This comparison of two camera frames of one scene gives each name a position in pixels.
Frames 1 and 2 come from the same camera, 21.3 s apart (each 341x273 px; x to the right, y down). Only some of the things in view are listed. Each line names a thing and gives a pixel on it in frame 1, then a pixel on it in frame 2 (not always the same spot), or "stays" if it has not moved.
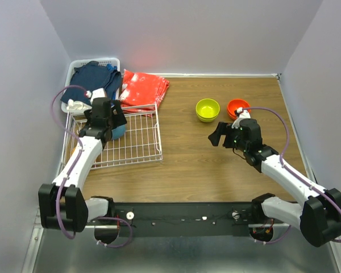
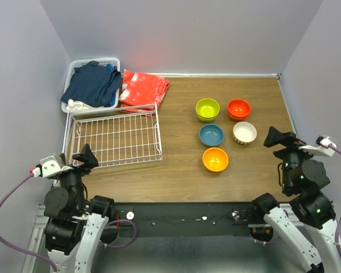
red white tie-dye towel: x=142 y=92 stays
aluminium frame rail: x=51 y=251 stays
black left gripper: x=119 y=118 to x=88 y=157
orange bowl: x=235 y=103 stays
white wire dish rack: x=140 y=143 stays
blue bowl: x=118 y=132 to x=211 y=135
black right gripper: x=223 y=128 to x=274 y=136
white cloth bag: x=77 y=106 stays
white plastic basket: x=78 y=63 stays
